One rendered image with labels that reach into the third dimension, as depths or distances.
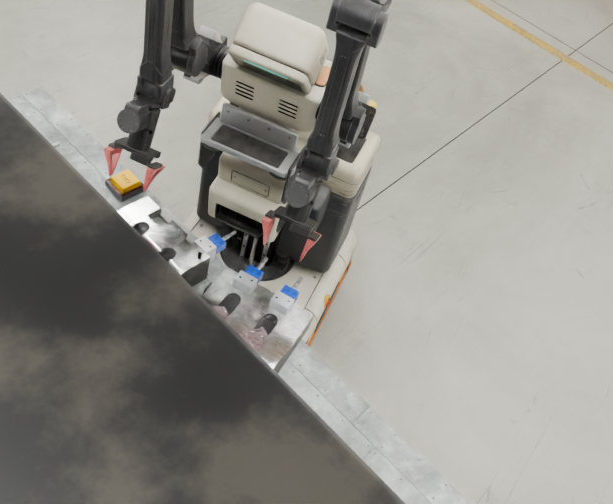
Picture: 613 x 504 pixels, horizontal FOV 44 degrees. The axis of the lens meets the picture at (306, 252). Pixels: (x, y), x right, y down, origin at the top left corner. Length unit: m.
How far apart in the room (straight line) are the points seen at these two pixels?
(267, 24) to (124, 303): 1.47
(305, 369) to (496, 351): 1.42
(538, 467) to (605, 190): 1.74
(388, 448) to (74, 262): 1.43
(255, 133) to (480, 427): 1.48
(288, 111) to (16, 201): 1.53
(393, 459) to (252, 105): 0.96
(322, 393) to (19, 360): 1.47
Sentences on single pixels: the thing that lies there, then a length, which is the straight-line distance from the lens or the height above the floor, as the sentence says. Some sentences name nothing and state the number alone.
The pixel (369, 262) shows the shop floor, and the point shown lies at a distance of 3.23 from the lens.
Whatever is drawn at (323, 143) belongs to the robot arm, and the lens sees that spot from 1.69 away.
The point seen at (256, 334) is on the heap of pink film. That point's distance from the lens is 1.80.
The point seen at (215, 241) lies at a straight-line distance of 2.02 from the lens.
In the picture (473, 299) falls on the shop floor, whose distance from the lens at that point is 3.28.
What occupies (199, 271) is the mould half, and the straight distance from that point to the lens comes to 1.94.
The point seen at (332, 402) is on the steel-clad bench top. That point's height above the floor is 0.80.
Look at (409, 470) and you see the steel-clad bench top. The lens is 1.82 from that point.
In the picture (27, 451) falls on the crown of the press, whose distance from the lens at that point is 0.40.
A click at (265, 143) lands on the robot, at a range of 2.03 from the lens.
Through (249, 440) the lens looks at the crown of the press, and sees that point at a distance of 0.40.
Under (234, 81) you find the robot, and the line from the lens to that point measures 2.00.
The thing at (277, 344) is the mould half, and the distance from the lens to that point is 1.82.
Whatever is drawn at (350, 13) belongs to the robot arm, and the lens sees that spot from 1.51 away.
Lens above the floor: 2.36
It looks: 48 degrees down
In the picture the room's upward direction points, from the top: 17 degrees clockwise
